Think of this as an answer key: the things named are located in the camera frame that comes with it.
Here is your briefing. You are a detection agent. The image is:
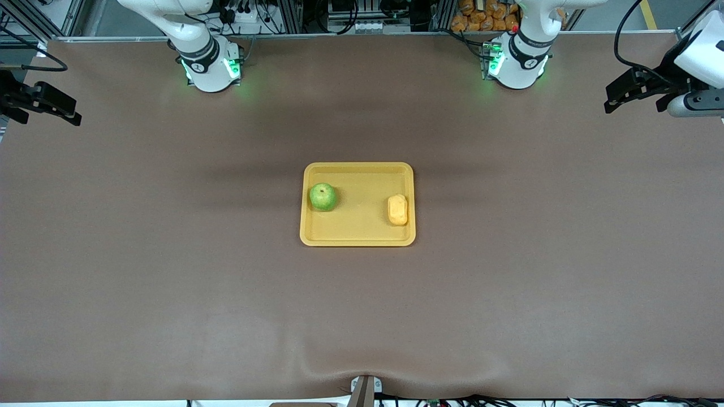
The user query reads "orange packaged snack pile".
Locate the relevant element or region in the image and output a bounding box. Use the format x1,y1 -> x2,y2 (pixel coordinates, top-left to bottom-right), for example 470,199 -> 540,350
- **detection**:
451,0 -> 521,32

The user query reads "brown table cover mat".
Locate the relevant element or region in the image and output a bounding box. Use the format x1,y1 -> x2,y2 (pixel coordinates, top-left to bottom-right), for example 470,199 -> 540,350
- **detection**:
0,33 -> 724,403

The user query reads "black electronics box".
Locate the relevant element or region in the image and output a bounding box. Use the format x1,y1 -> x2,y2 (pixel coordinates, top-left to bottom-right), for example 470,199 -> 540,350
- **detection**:
327,0 -> 378,23

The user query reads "white power strip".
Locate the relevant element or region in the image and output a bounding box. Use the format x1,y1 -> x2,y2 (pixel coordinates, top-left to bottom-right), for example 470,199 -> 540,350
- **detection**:
223,0 -> 266,34

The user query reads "yellow plastic tray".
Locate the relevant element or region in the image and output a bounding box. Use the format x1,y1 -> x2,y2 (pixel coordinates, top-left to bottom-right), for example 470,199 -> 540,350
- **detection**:
300,162 -> 416,247

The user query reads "metal table clamp bracket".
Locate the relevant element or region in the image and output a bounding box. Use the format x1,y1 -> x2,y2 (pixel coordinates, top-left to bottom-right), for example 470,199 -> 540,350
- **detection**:
350,375 -> 383,407

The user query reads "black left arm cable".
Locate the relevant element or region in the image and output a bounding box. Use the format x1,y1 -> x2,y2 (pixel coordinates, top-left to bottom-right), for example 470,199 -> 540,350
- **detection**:
614,0 -> 668,80

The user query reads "aluminium table edge rail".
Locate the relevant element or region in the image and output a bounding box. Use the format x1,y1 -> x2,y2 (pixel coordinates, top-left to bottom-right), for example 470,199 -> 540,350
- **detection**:
55,31 -> 679,42

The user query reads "green apple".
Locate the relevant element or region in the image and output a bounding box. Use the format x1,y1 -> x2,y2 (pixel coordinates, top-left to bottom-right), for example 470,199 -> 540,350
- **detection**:
309,183 -> 338,212

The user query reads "yellow potato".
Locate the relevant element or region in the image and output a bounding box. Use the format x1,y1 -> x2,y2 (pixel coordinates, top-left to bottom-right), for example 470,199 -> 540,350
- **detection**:
387,194 -> 409,227

